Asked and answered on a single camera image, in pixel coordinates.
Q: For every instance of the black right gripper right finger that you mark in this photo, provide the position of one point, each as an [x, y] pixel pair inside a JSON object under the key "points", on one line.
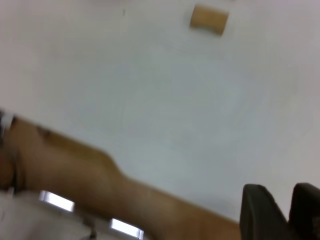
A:
{"points": [[306, 212]]}

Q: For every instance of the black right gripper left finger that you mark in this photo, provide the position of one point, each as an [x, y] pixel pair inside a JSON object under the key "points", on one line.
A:
{"points": [[260, 217]]}

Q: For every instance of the arched wooden block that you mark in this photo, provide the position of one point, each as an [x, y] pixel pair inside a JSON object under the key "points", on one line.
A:
{"points": [[208, 17]]}

